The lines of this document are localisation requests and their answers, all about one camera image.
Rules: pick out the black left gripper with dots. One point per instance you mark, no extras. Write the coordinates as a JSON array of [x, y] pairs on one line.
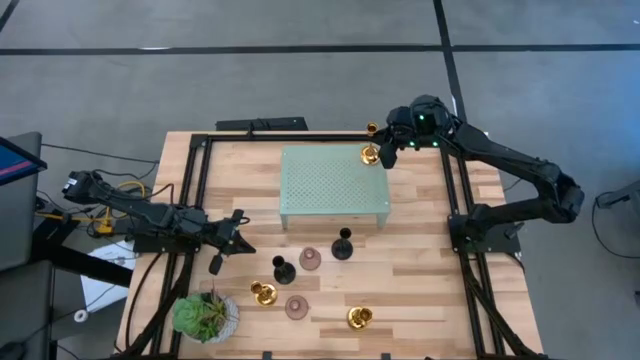
[[222, 232]]

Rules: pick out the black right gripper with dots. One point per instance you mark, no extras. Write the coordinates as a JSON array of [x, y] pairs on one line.
[[402, 125]]

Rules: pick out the gold metal candlestick holder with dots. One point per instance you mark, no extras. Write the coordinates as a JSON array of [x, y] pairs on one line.
[[370, 156], [267, 296], [357, 320]]

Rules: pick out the black metal candlestick holder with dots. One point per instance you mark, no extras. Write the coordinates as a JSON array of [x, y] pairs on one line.
[[285, 274], [342, 248]]

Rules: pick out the pink ribbed glass candle holder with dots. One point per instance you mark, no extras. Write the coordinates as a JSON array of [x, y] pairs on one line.
[[296, 308], [310, 260]]

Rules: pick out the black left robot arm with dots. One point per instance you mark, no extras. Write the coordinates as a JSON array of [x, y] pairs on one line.
[[150, 215]]

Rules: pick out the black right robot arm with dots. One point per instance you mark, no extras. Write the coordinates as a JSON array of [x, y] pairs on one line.
[[500, 155]]

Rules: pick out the green perforated metal shelf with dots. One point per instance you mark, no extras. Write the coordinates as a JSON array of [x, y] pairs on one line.
[[330, 185]]

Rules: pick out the green succulent in white pot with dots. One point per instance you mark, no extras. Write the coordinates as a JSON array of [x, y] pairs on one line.
[[200, 315]]

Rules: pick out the flat black box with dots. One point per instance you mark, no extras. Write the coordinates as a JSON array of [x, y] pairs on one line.
[[260, 124]]

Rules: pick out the white paper sheet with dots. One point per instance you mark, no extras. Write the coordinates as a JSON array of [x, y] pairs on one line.
[[102, 295]]

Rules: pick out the black stand beam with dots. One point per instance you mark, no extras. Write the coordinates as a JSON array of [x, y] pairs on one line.
[[85, 262]]

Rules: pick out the white tape roll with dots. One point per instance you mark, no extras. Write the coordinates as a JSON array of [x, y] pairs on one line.
[[75, 315]]

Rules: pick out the dark screen with blue display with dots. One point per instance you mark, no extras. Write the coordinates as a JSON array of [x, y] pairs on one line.
[[15, 162]]

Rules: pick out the black aluminium rail frame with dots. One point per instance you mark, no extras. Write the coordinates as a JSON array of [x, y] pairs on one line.
[[300, 137]]

